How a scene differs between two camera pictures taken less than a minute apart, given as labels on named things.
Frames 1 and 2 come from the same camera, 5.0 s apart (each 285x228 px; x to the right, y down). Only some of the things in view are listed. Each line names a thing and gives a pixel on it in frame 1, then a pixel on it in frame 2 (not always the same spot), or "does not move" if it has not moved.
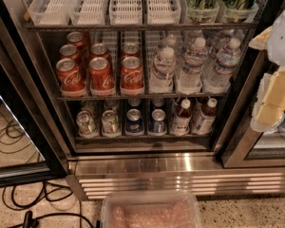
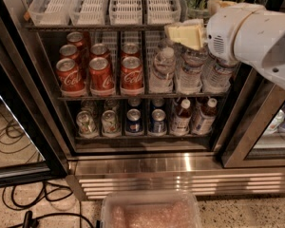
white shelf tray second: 87,4 does not move
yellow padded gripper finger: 261,41 to 214,5
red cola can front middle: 101,77 does not move
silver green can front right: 110,124 does not move
